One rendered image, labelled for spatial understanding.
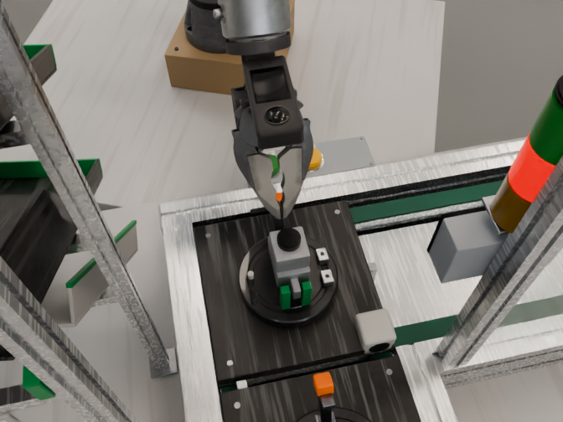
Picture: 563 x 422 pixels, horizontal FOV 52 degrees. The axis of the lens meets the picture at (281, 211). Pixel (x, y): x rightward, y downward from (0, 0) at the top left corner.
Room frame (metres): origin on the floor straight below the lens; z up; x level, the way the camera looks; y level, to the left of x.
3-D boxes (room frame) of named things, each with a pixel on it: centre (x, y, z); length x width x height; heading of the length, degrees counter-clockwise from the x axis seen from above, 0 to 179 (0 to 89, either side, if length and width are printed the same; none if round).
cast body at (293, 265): (0.36, -0.01, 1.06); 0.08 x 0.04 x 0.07; 12
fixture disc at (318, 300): (0.37, -0.01, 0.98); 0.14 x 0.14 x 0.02
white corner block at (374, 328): (0.29, -0.13, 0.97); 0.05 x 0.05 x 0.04; 12
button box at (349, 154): (0.60, -0.05, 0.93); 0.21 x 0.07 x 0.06; 102
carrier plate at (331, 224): (0.37, -0.01, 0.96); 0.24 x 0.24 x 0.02; 12
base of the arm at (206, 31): (0.95, 0.12, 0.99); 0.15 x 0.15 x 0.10
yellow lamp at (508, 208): (0.29, -0.22, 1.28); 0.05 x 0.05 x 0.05
